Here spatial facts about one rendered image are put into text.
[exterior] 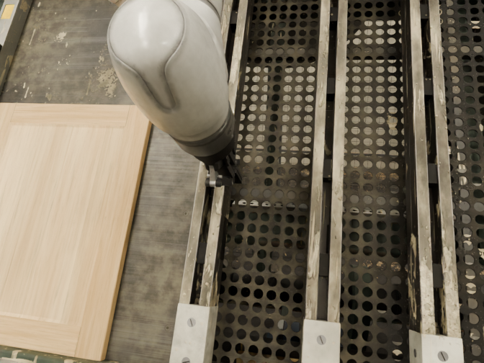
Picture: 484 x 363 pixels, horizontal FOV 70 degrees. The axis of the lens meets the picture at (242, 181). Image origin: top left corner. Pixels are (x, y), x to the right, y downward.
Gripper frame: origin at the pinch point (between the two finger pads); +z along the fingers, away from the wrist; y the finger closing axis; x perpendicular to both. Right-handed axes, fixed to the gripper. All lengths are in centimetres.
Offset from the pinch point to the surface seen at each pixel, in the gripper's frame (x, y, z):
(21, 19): 69, 46, 7
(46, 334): 36, -35, 7
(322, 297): -18.6, -21.1, 4.9
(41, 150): 50, 6, 7
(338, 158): -20.4, 5.0, 1.3
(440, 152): -38.8, 7.0, 1.3
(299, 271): -13, -6, 212
